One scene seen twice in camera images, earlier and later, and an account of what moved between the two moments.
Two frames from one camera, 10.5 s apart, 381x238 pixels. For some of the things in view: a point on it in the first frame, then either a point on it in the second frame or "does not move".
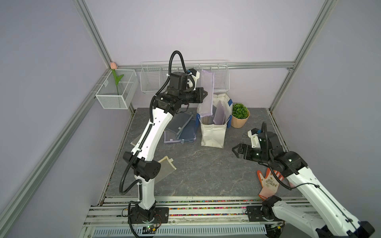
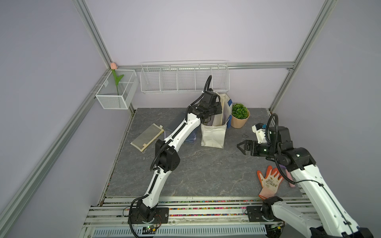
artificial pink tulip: (113, 66) does not move
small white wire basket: (124, 95) does not move
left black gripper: (199, 91) → (219, 108)
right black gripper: (241, 146) → (253, 145)
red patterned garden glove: (269, 183) does not move
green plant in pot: (240, 114) does not move
